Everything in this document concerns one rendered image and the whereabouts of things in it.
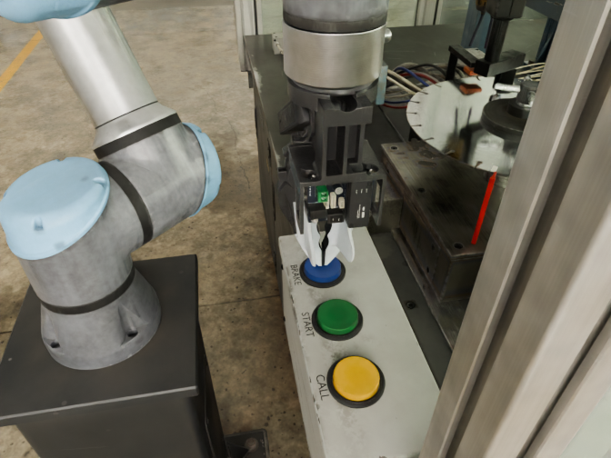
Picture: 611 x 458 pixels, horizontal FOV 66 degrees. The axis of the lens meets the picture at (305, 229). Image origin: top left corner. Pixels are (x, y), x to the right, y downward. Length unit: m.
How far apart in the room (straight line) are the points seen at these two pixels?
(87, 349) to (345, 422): 0.36
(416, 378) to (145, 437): 0.43
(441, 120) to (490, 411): 0.56
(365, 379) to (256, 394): 1.08
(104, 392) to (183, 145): 0.32
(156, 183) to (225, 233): 1.42
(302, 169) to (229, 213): 1.74
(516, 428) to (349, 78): 0.24
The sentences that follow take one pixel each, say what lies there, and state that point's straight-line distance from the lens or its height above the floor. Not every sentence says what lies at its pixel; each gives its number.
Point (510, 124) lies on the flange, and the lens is 0.73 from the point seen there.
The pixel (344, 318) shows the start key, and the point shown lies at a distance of 0.47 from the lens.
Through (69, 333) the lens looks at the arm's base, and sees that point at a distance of 0.65.
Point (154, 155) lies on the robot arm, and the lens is 0.61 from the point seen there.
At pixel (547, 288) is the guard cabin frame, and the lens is 0.17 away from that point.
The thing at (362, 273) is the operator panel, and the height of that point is 0.90.
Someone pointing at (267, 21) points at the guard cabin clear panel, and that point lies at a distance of 1.83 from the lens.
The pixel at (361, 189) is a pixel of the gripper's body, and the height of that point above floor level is 1.05.
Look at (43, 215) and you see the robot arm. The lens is 0.55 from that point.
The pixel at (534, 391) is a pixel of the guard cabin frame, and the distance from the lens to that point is 0.21.
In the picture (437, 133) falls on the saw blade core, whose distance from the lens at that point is 0.70.
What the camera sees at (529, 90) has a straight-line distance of 0.74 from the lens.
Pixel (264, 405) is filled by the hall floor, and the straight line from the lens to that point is 1.47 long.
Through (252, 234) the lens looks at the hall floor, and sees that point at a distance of 1.98.
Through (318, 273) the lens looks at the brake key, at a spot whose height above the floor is 0.91.
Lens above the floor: 1.26
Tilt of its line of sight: 39 degrees down
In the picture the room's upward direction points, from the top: straight up
